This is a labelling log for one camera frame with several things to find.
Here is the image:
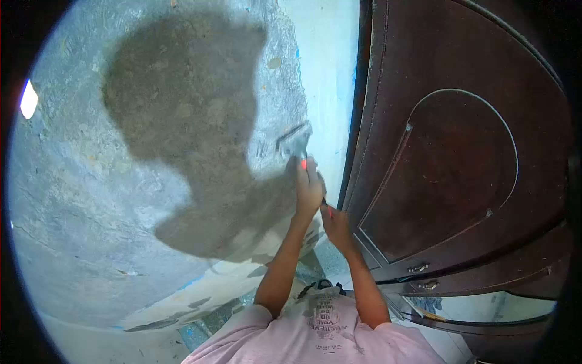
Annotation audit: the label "person's right hand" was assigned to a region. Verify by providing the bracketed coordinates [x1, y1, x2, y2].
[319, 204, 354, 250]

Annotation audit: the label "person's left hand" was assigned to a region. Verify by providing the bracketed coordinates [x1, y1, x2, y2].
[291, 156, 327, 220]

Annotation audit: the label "person's left fingers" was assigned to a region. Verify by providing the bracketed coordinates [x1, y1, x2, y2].
[296, 157, 321, 184]

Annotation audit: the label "red-handled wall scraper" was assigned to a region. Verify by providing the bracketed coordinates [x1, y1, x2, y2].
[275, 120, 334, 219]

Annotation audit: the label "person's body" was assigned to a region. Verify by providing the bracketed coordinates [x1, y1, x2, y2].
[181, 279, 447, 364]

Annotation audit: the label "brown wooden door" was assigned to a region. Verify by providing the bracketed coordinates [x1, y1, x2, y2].
[337, 0, 574, 364]

